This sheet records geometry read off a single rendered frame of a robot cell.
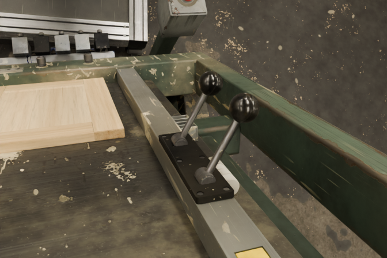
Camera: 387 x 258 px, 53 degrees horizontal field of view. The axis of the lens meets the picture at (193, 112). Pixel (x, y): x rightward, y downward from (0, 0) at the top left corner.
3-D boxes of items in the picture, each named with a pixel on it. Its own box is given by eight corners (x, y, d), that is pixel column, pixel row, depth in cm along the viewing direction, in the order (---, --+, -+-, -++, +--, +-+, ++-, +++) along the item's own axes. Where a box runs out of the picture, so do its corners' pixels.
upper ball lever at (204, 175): (208, 182, 52) (256, 96, 50) (217, 197, 49) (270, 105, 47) (184, 174, 51) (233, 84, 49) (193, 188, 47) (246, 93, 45)
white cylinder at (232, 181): (239, 196, 55) (219, 170, 62) (240, 177, 54) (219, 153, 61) (220, 199, 54) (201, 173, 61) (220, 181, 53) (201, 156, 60)
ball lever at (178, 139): (182, 147, 63) (222, 74, 61) (189, 156, 60) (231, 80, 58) (162, 139, 61) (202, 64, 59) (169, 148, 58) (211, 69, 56)
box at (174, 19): (188, 6, 139) (201, -22, 122) (193, 37, 136) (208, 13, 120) (155, 7, 135) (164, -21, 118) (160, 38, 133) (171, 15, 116)
